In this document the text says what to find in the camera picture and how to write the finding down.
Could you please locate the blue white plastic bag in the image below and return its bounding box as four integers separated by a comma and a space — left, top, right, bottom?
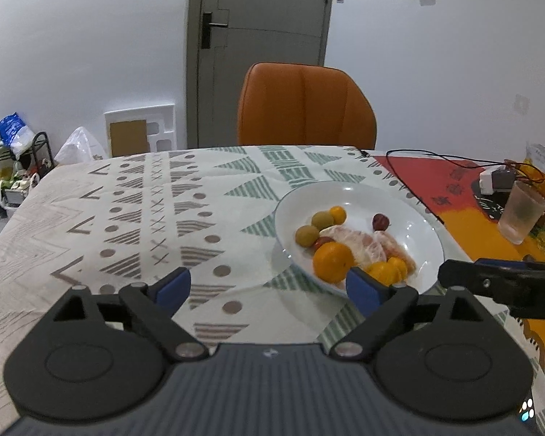
0, 113, 36, 155

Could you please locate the black door handle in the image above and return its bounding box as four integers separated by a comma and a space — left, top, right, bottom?
201, 10, 230, 49

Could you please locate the pale peeled pomelo piece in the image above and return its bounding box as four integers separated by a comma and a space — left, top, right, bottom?
319, 225, 387, 270

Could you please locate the yellow-green round fruit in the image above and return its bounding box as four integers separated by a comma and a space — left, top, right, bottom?
295, 225, 319, 248

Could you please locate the medium orange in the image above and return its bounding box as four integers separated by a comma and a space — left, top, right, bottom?
312, 242, 355, 282

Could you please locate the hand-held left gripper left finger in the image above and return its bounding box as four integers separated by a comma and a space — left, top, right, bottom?
43, 267, 210, 362

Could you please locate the orange chair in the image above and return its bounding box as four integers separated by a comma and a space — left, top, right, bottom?
237, 62, 377, 150

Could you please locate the black cable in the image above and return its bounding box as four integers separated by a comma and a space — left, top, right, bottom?
362, 151, 445, 224
385, 148, 528, 178

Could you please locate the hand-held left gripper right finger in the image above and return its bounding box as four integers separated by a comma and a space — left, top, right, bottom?
329, 266, 501, 360

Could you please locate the white charger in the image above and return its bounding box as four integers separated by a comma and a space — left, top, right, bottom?
479, 168, 518, 195

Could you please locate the black round pad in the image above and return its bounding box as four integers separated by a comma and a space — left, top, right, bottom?
470, 177, 512, 212

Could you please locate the small green round fruit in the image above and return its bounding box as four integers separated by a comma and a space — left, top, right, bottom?
311, 210, 334, 232

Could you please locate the peeled orange-red pomelo segment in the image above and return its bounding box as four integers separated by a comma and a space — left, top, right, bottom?
373, 231, 417, 273

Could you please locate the brown cardboard sheet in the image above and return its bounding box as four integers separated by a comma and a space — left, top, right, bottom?
109, 119, 148, 157

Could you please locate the white plate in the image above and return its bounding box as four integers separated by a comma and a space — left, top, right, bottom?
274, 181, 445, 300

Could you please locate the clear plastic bag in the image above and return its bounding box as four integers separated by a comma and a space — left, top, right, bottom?
54, 126, 107, 164

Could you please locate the white foam packaging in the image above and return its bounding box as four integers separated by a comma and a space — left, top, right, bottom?
104, 104, 177, 157

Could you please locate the frosted plastic cup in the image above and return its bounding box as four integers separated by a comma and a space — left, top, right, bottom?
498, 181, 545, 245

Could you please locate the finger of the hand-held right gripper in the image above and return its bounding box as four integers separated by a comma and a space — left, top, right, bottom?
437, 257, 530, 303

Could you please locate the grey door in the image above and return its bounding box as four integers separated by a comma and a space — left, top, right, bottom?
185, 0, 337, 150

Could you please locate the black metal rack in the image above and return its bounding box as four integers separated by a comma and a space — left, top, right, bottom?
0, 132, 55, 216

